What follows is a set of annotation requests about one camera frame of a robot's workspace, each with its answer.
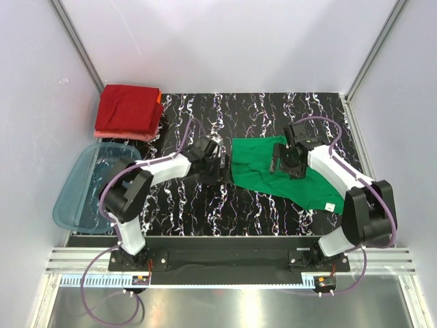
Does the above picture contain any left aluminium corner post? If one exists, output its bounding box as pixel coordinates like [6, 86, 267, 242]
[48, 0, 104, 94]

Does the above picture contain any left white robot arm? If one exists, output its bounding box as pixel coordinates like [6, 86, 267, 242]
[99, 137, 231, 271]

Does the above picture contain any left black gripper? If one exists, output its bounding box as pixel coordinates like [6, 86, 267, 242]
[200, 154, 234, 185]

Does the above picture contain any black marble pattern mat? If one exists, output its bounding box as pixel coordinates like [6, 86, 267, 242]
[66, 92, 384, 237]

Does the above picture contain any aluminium frame rail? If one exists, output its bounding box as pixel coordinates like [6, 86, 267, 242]
[45, 247, 416, 290]

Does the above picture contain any blue transparent plastic tray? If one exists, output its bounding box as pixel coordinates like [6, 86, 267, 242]
[53, 142, 141, 234]

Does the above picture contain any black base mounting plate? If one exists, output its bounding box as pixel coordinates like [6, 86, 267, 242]
[109, 236, 350, 288]

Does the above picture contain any right aluminium corner post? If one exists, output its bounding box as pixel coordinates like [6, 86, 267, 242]
[344, 0, 410, 103]

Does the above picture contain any folded orange shirt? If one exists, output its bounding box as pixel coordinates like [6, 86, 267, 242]
[156, 91, 162, 103]

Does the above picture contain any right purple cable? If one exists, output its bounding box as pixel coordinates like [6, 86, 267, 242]
[285, 115, 399, 295]

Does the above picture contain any folded dark red shirt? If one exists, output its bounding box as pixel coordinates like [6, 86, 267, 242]
[95, 85, 163, 124]

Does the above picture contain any green t shirt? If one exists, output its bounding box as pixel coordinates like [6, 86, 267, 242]
[231, 136, 344, 215]

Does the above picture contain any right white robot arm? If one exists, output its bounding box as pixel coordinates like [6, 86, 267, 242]
[270, 123, 397, 271]

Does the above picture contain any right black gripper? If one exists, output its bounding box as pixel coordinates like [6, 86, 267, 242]
[269, 143, 307, 181]

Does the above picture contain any aluminium corner post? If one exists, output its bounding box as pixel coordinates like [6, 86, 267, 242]
[48, 0, 104, 94]
[344, 0, 410, 103]

